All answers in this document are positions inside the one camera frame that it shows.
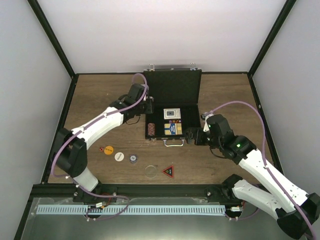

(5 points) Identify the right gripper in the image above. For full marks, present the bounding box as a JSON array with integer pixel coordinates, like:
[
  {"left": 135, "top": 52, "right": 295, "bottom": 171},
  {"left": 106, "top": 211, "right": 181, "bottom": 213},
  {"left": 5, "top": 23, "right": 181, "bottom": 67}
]
[{"left": 183, "top": 126, "right": 223, "bottom": 149}]

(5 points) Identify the red black chip stack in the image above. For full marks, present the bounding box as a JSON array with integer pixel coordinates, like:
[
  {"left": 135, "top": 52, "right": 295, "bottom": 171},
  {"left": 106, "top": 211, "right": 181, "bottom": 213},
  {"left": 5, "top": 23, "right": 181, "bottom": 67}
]
[{"left": 147, "top": 122, "right": 156, "bottom": 137}]

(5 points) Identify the black poker case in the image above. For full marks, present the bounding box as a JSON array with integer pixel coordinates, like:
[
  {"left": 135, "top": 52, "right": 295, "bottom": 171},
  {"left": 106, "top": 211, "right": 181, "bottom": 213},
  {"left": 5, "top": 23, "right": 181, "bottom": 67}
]
[{"left": 143, "top": 63, "right": 202, "bottom": 147}]

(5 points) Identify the purple chip stack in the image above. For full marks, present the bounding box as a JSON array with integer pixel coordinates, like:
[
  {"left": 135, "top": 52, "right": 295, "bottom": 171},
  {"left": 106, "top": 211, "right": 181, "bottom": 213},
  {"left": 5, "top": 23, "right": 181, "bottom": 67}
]
[{"left": 129, "top": 154, "right": 138, "bottom": 164}]

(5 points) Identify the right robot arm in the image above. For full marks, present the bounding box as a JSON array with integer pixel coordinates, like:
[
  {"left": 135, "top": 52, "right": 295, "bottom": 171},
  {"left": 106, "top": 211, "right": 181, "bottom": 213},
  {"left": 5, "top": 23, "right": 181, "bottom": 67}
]
[{"left": 184, "top": 114, "right": 320, "bottom": 240}]

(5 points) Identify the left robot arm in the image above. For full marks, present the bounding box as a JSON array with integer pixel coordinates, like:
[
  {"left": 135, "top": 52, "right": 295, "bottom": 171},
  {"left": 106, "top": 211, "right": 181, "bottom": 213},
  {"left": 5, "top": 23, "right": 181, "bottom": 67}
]
[{"left": 50, "top": 83, "right": 153, "bottom": 202}]

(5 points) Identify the white card deck box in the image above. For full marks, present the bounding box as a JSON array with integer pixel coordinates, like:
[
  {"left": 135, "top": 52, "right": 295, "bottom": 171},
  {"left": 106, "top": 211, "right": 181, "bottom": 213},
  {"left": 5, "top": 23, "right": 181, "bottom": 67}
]
[{"left": 163, "top": 108, "right": 181, "bottom": 120}]

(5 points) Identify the blue yellow card deck box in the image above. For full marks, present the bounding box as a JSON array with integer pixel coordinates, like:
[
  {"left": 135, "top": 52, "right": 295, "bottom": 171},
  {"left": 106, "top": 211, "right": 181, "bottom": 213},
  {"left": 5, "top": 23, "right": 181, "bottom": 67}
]
[{"left": 164, "top": 122, "right": 183, "bottom": 136}]

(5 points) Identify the triangular all in button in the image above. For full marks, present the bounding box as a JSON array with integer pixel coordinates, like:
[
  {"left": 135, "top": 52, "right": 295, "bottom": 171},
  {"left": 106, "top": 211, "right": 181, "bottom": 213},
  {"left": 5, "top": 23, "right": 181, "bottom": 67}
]
[{"left": 162, "top": 165, "right": 174, "bottom": 179}]

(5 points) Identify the clear acrylic dealer puck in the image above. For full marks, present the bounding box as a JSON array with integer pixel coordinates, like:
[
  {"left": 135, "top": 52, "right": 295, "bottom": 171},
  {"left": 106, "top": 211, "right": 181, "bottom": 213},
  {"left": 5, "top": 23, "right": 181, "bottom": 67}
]
[{"left": 144, "top": 165, "right": 158, "bottom": 179}]

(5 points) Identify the white dealer button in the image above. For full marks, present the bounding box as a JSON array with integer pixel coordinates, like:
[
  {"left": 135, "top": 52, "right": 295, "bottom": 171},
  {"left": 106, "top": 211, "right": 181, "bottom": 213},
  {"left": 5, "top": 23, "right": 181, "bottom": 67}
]
[{"left": 114, "top": 152, "right": 125, "bottom": 162}]

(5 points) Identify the orange big blind button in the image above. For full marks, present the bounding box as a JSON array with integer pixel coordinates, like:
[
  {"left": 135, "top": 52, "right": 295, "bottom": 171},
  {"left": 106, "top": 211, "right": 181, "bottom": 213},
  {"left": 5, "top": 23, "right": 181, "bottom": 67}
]
[{"left": 103, "top": 145, "right": 114, "bottom": 155}]

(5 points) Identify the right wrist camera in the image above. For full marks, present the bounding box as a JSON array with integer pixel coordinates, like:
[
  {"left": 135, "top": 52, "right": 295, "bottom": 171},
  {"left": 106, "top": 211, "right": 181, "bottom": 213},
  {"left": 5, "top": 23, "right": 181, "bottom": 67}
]
[{"left": 201, "top": 112, "right": 214, "bottom": 133}]

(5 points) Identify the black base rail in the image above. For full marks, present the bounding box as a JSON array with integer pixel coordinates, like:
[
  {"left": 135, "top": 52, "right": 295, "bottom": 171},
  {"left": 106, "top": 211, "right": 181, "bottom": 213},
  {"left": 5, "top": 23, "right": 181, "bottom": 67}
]
[{"left": 30, "top": 183, "right": 235, "bottom": 203}]

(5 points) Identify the light blue slotted cable duct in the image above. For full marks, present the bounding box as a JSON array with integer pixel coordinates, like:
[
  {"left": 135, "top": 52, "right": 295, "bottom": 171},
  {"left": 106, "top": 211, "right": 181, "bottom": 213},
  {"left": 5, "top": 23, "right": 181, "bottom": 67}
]
[{"left": 36, "top": 204, "right": 226, "bottom": 216}]

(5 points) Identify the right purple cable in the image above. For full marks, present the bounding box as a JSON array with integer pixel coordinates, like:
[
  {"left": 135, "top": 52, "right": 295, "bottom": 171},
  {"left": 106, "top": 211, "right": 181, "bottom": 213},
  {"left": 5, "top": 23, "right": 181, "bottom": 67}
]
[{"left": 204, "top": 100, "right": 315, "bottom": 238}]

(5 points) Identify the purple cable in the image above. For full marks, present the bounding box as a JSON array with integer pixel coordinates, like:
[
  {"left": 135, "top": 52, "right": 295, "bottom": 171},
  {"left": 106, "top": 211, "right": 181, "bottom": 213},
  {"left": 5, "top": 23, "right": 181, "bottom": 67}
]
[
  {"left": 50, "top": 73, "right": 150, "bottom": 198},
  {"left": 204, "top": 100, "right": 315, "bottom": 238}
]

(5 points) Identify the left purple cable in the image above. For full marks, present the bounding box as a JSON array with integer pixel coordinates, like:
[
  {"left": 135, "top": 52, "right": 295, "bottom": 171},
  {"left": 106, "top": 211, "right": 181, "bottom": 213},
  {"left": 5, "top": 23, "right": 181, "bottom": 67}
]
[{"left": 50, "top": 73, "right": 150, "bottom": 198}]

